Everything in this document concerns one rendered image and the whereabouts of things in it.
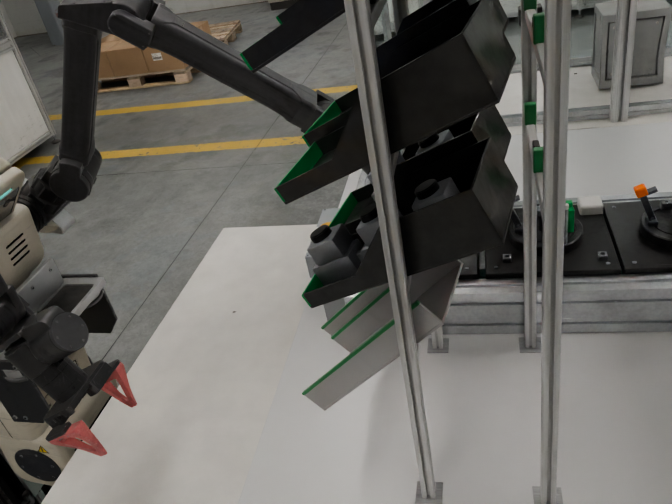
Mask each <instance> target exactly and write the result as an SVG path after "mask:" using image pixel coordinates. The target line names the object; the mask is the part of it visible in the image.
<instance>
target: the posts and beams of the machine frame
mask: <svg viewBox="0 0 672 504"><path fill-rule="evenodd" d="M637 4H638V0H617V9H616V23H615V38H614V52H613V67H612V81H611V96H610V112H609V118H610V121H611V122H612V123H614V122H618V120H621V122H626V121H627V120H628V108H629V96H630V85H631V73H632V62H633V50H634V38H635V27H636V15H637Z"/></svg>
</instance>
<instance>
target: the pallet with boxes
mask: <svg viewBox="0 0 672 504"><path fill-rule="evenodd" d="M190 24H192V25H194V26H195V27H197V28H199V29H201V30H202V31H204V32H206V33H208V34H210V35H211V31H210V28H209V24H208V21H199V22H192V23H190ZM211 36H212V35H211ZM101 41H102V42H101V51H100V65H99V78H98V81H102V83H110V82H119V81H128V84H129V85H126V86H117V87H108V88H102V86H101V83H100V82H98V93H102V92H111V91H120V90H130V89H139V88H148V87H158V86H167V85H176V84H185V83H190V82H191V81H192V80H193V78H192V74H191V73H198V72H201V71H199V70H197V69H195V68H193V67H191V66H190V65H188V64H186V63H184V62H182V61H180V60H178V59H177V58H175V57H173V56H171V55H169V54H166V53H164V52H162V51H160V50H157V49H153V48H150V47H147V48H146V49H145V50H142V49H140V48H138V47H136V46H134V45H132V44H130V43H128V42H127V41H125V40H123V39H121V38H119V37H117V36H115V35H113V34H109V35H107V36H106V37H104V38H102V39H101ZM172 75H174V78H175V80H171V81H162V82H153V83H146V81H145V79H146V78H154V77H163V76H172Z"/></svg>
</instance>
